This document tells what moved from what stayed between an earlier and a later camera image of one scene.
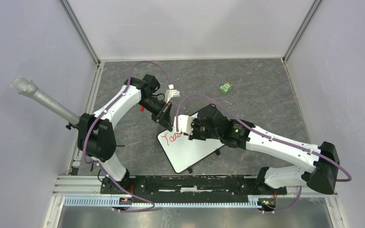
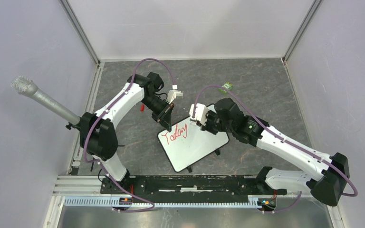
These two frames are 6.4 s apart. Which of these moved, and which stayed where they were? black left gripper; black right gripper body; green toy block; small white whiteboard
Moved: black right gripper body
Stayed: small white whiteboard; black left gripper; green toy block
